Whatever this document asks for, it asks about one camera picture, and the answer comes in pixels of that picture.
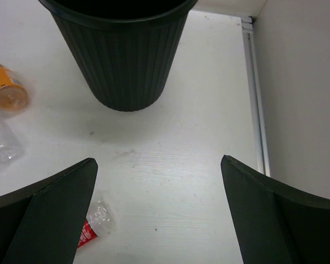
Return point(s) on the orange juice bottle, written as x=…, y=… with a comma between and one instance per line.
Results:
x=13, y=95

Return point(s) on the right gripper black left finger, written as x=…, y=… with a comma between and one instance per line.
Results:
x=42, y=222

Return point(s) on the red label water bottle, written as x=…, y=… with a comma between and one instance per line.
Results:
x=99, y=221

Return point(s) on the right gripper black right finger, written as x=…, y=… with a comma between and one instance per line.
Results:
x=274, y=222

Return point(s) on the clear crushed plastic bottle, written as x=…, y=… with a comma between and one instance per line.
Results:
x=10, y=147

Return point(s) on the black ribbed plastic bin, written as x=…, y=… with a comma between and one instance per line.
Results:
x=124, y=49

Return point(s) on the aluminium table edge rail right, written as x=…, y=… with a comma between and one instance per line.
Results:
x=258, y=121

